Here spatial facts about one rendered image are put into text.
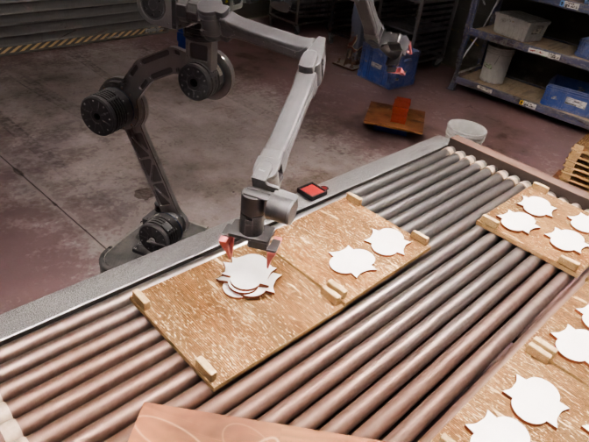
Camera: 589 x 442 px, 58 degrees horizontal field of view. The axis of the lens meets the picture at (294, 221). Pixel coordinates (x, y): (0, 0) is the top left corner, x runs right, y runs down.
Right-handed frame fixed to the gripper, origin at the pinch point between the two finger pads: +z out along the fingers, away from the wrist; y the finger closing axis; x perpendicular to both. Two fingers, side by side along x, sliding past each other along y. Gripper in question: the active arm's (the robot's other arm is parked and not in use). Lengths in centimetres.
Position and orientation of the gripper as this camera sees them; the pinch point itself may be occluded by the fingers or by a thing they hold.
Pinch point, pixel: (249, 260)
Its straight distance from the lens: 131.6
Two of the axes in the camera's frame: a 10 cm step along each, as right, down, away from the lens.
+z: -1.0, 8.2, 5.6
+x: -2.3, 5.3, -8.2
